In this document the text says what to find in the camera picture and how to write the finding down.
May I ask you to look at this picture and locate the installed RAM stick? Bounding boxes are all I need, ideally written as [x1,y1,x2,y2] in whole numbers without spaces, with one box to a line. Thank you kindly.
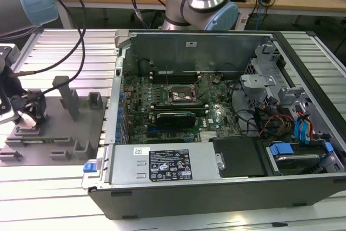
[149,102,209,116]

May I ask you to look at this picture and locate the CPU socket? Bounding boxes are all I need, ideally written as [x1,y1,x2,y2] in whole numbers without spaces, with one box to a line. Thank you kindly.
[167,83,197,105]

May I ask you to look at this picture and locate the green motherboard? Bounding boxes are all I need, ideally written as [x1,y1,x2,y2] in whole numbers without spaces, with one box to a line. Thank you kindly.
[122,71,245,146]

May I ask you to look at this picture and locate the coloured power wire bundle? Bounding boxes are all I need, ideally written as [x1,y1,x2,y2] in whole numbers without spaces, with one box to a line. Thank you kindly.
[258,113,297,137]

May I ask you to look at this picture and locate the blue expansion slot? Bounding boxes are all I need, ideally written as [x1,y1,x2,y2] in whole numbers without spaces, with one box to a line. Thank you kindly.
[147,124,163,137]

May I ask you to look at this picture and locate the green RAM stick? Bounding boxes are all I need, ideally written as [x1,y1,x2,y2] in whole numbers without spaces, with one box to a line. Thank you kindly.
[19,136,70,146]

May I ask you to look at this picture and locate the black plastic drive cover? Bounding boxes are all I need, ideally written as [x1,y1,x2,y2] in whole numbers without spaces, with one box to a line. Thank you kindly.
[208,136,269,178]

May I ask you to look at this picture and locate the silver metal drive bracket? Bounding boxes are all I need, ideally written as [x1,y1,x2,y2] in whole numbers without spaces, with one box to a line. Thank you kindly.
[239,73,274,107]

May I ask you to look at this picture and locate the metal socket cover frame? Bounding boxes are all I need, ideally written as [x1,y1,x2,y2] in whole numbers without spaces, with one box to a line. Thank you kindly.
[191,72,214,101]

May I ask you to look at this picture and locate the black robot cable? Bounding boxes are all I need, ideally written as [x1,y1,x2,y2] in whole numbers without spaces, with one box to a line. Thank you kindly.
[10,0,85,76]
[25,27,88,101]

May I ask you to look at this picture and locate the silver square CPU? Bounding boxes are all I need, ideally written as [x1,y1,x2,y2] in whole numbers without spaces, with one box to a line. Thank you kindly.
[18,109,38,129]

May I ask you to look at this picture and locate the small silver chipset heatsink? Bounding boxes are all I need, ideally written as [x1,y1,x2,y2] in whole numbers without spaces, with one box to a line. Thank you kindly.
[199,130,217,143]

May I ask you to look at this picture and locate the pale grey case latch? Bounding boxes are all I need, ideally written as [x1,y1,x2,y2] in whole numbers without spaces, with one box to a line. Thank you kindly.
[114,29,131,51]

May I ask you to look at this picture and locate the black open PC case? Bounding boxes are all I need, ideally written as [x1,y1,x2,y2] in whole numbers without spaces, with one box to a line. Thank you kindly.
[81,29,346,221]

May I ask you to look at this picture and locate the blue flat data cable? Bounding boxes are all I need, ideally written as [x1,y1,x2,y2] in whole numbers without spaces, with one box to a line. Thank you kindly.
[300,114,312,144]
[294,118,303,144]

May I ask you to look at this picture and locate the grey plastic parts rack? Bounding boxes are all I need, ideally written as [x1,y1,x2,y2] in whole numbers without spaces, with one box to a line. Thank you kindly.
[0,75,109,167]

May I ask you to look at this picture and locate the black graphics card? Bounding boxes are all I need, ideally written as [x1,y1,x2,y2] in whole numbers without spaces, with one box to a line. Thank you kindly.
[154,110,197,129]

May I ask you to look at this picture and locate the grey power supply with label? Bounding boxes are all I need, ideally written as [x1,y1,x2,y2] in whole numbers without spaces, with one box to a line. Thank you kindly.
[109,142,220,186]

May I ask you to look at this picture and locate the blue case latch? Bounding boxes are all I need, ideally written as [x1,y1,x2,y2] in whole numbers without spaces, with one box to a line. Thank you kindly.
[83,160,98,173]

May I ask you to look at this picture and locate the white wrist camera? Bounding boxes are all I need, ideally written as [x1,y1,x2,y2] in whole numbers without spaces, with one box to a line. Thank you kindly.
[0,96,18,127]

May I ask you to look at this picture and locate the grey metal drive cage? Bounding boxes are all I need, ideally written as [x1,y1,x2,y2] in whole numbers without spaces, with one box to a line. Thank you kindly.
[247,43,287,80]

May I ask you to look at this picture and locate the grey metal disk bay bracket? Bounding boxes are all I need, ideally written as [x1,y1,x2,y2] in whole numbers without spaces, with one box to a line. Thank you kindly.
[278,86,316,126]

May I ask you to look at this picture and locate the hard disk in blue carrier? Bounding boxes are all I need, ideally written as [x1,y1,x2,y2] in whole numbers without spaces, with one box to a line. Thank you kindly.
[265,140,335,177]

